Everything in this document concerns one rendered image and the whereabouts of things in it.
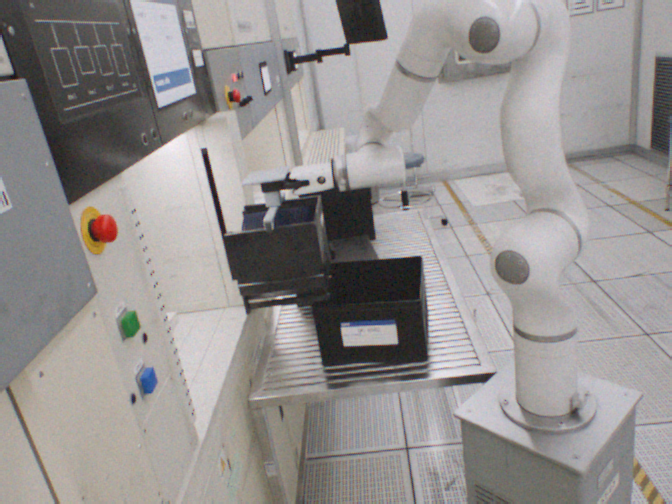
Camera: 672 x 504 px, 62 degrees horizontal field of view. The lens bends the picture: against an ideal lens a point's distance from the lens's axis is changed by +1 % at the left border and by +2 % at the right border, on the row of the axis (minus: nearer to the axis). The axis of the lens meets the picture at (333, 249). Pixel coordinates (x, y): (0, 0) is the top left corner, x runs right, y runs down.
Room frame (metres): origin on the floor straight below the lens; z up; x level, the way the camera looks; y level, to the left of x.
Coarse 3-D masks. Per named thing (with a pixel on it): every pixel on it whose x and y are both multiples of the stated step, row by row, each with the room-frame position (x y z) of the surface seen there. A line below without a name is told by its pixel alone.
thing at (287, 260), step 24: (288, 168) 1.31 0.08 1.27; (240, 240) 1.19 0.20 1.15; (264, 240) 1.18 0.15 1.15; (288, 240) 1.17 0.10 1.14; (312, 240) 1.17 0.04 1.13; (240, 264) 1.19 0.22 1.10; (264, 264) 1.18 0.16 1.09; (288, 264) 1.18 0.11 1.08; (312, 264) 1.17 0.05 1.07; (240, 288) 1.19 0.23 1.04; (264, 288) 1.18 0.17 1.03; (288, 288) 1.18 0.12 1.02; (312, 288) 1.19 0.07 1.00
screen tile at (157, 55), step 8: (136, 8) 1.14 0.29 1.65; (144, 8) 1.18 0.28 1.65; (152, 8) 1.23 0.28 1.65; (144, 16) 1.17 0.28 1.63; (144, 24) 1.16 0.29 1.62; (152, 24) 1.20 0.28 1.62; (160, 32) 1.24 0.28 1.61; (160, 40) 1.23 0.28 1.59; (152, 48) 1.17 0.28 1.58; (160, 48) 1.22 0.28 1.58; (152, 56) 1.16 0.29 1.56; (160, 56) 1.20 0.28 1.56; (152, 64) 1.14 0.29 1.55; (160, 64) 1.19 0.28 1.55; (168, 64) 1.24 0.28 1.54
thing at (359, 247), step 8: (336, 240) 1.88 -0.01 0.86; (344, 240) 1.87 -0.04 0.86; (352, 240) 1.85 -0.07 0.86; (360, 240) 1.84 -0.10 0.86; (368, 240) 1.83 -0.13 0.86; (336, 248) 1.80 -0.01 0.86; (344, 248) 1.79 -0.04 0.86; (352, 248) 1.77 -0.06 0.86; (360, 248) 1.76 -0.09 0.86; (368, 248) 1.75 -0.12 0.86; (336, 256) 1.73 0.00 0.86; (344, 256) 1.71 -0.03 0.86; (352, 256) 1.70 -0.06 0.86; (360, 256) 1.69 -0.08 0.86; (368, 256) 1.68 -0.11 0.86; (376, 256) 1.67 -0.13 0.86; (296, 296) 1.61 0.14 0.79; (296, 304) 1.62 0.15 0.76; (304, 304) 1.60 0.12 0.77
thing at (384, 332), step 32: (416, 256) 1.45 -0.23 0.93; (352, 288) 1.49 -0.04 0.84; (384, 288) 1.47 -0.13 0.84; (416, 288) 1.45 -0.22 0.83; (320, 320) 1.24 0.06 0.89; (352, 320) 1.22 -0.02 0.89; (384, 320) 1.20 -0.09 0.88; (416, 320) 1.19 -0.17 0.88; (320, 352) 1.25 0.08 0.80; (352, 352) 1.22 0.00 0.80; (384, 352) 1.20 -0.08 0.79; (416, 352) 1.19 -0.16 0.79
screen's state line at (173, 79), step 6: (168, 72) 1.23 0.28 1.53; (174, 72) 1.27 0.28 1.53; (180, 72) 1.31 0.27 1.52; (186, 72) 1.36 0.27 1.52; (156, 78) 1.15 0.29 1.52; (162, 78) 1.18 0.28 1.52; (168, 78) 1.22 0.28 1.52; (174, 78) 1.26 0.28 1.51; (180, 78) 1.30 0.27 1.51; (186, 78) 1.35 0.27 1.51; (156, 84) 1.14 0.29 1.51; (162, 84) 1.17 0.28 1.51; (168, 84) 1.21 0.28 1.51; (174, 84) 1.25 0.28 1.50; (180, 84) 1.29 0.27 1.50; (156, 90) 1.13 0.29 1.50; (162, 90) 1.16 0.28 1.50
